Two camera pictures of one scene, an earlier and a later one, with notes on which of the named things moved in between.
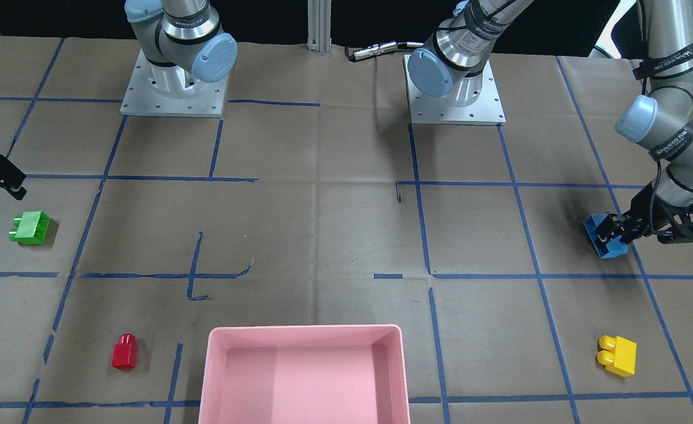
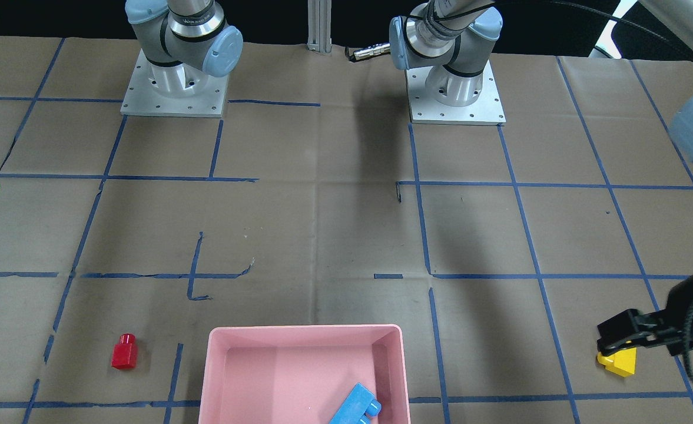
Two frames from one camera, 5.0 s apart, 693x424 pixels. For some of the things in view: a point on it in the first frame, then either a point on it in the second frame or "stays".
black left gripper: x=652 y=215 -> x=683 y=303
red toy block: x=125 y=353 stays
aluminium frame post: x=319 y=26 stays
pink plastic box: x=305 y=374 stays
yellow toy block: x=617 y=355 stays
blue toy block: x=614 y=248 -> x=359 y=403
